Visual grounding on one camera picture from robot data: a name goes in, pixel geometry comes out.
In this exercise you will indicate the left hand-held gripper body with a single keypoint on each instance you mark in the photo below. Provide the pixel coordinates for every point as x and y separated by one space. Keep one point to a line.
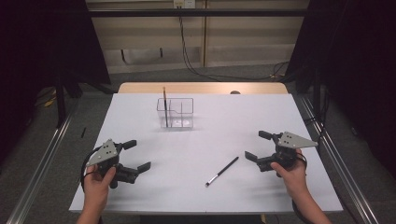
104 154

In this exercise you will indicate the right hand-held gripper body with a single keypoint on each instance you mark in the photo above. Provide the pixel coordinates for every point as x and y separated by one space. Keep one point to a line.
294 141

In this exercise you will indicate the white-tipped black makeup brush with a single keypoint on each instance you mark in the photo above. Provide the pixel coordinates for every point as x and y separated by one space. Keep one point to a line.
221 171

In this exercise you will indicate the orange-tipped black makeup brush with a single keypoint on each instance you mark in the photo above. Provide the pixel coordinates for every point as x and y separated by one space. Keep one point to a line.
165 107

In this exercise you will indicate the clear plastic organizer box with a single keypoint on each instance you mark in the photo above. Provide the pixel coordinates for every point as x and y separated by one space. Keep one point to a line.
175 113

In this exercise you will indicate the person's left hand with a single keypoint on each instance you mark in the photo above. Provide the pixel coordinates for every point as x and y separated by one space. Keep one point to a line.
97 189

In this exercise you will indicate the person's right hand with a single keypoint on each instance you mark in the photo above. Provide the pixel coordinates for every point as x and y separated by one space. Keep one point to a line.
292 180

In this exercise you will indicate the small black floor item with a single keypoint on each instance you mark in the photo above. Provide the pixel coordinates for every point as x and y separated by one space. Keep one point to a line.
83 132

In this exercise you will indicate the black metal stand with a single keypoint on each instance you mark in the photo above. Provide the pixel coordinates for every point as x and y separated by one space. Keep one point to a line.
60 99

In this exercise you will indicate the yellow floor item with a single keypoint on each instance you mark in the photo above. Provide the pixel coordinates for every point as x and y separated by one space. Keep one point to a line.
49 101

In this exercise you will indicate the black curtain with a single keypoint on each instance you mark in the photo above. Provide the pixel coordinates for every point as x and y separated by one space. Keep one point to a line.
358 62
37 46

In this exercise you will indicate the black horizontal bar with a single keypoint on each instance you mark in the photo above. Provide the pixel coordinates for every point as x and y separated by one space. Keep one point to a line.
199 12

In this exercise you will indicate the aluminium floor rail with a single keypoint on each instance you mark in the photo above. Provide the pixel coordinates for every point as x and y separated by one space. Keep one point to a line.
339 165
40 168

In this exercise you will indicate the white wall outlet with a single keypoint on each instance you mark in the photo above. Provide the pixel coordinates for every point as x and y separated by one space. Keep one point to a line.
184 3

